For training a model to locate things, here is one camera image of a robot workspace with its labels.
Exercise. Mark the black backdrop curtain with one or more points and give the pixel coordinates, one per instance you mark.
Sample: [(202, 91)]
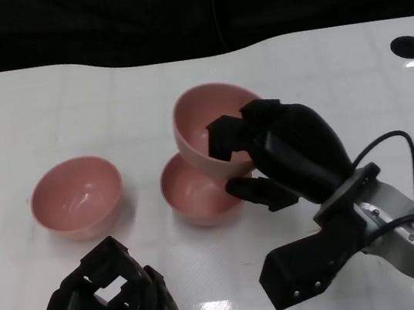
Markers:
[(93, 20)]

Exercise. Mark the black round table grommet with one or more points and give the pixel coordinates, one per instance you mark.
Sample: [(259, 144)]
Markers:
[(409, 47)]

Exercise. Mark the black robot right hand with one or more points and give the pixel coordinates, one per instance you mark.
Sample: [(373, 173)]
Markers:
[(298, 141)]

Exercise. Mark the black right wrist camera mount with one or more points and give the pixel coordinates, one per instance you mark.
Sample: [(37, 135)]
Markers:
[(305, 265)]

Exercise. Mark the pink plastic bowl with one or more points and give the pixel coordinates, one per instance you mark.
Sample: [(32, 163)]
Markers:
[(201, 117), (193, 196), (77, 198)]

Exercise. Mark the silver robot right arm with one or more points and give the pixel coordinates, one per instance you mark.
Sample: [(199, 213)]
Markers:
[(406, 234)]

